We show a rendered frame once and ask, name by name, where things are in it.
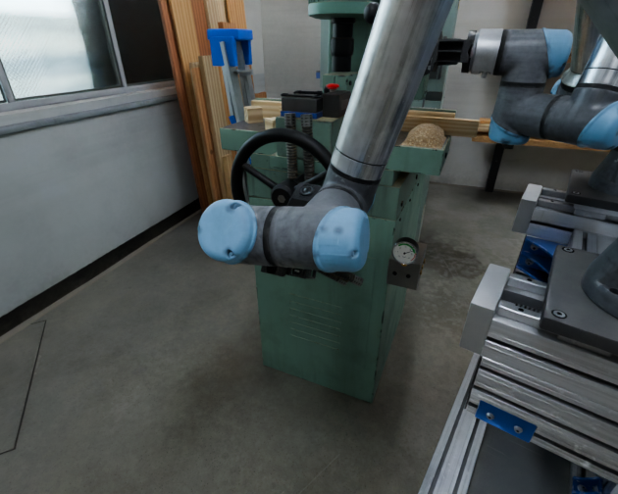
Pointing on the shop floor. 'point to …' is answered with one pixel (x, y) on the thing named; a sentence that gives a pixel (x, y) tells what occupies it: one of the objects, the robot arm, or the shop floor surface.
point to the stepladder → (235, 42)
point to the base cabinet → (337, 314)
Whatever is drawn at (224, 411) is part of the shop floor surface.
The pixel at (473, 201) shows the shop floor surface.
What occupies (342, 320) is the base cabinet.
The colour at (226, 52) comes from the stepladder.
